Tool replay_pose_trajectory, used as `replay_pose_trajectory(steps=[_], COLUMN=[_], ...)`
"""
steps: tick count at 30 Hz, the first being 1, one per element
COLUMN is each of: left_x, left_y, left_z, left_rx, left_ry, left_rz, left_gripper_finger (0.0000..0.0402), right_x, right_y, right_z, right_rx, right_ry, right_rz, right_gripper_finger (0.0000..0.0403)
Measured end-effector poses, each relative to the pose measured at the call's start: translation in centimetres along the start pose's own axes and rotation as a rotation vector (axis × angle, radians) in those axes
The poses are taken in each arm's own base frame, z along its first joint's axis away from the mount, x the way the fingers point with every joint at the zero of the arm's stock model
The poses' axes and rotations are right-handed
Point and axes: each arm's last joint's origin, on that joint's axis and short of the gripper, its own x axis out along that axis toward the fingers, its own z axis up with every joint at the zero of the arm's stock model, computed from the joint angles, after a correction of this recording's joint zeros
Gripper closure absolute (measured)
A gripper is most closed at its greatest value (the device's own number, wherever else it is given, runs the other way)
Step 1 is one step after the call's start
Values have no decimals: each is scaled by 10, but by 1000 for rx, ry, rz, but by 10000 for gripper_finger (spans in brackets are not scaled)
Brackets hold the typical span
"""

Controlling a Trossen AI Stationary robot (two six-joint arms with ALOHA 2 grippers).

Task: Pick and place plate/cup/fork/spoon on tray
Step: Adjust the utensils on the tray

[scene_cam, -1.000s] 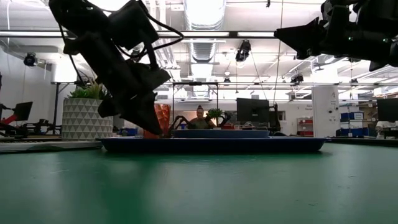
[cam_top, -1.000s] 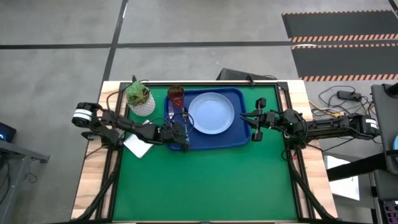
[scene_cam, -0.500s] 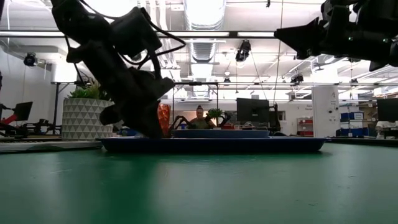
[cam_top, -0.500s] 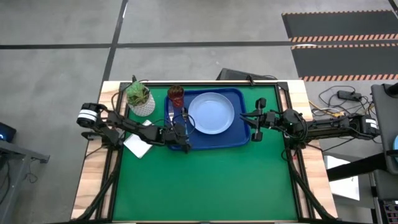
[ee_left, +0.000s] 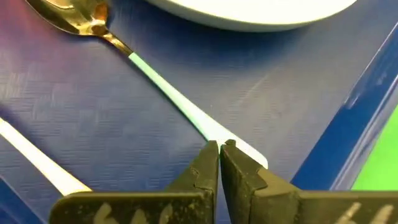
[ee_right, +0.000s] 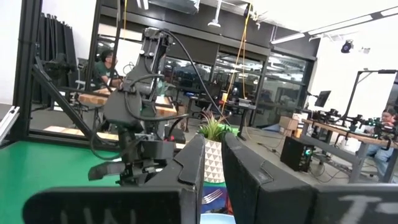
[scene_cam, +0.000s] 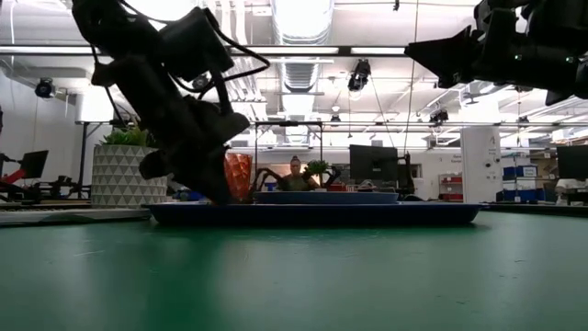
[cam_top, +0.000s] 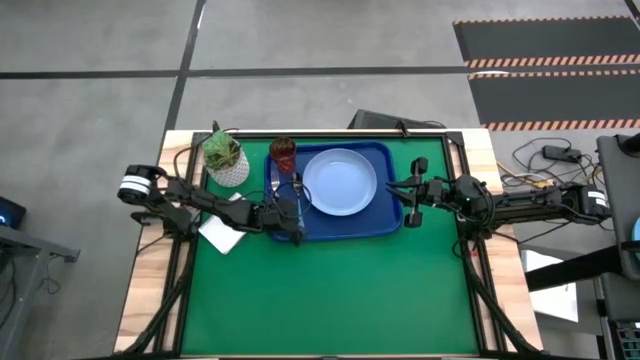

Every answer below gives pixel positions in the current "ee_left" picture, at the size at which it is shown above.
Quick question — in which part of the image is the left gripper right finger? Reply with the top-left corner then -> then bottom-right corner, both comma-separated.
220,139 -> 398,224

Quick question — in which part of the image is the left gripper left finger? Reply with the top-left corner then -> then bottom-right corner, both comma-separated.
49,140 -> 220,224

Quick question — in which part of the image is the teal-handled metal spoon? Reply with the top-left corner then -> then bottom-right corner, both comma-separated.
24,0 -> 269,170

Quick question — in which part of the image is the orange-handled metal fork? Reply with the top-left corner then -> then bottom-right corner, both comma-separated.
0,117 -> 93,197

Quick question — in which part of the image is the light blue round plate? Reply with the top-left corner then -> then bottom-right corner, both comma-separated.
145,0 -> 359,33

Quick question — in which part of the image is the dark blue plastic tray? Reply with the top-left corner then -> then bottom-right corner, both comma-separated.
0,0 -> 398,224

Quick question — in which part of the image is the green table mat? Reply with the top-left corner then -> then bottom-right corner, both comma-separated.
350,105 -> 398,192

